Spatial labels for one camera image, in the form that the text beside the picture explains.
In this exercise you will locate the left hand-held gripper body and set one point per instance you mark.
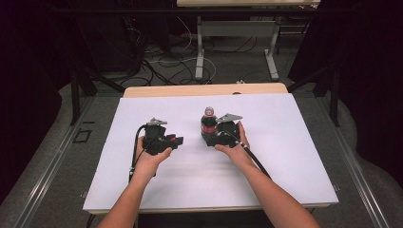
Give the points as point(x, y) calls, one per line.
point(154, 139)

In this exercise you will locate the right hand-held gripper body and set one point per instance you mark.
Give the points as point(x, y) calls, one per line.
point(226, 133)

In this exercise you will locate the red bottle cap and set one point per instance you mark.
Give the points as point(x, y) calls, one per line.
point(171, 137)

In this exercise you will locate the dark soda bottle red label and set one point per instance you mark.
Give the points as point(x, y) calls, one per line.
point(208, 125)

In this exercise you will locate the person's right hand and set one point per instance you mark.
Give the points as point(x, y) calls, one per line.
point(236, 150)

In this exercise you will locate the person's left hand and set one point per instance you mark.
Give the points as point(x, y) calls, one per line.
point(149, 163)

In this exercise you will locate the white board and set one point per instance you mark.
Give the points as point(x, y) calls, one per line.
point(196, 177)

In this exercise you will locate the light wooden table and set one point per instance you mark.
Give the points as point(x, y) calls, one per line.
point(202, 89)

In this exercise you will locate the black metal stand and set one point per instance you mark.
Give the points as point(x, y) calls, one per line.
point(333, 95)
point(75, 95)

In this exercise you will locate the dark curtain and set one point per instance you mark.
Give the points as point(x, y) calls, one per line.
point(28, 95)
point(370, 79)

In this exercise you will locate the grey metal frame desk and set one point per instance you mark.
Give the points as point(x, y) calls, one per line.
point(237, 28)

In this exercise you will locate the grey metal floor rail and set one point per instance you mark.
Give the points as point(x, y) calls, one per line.
point(356, 172)
point(47, 172)

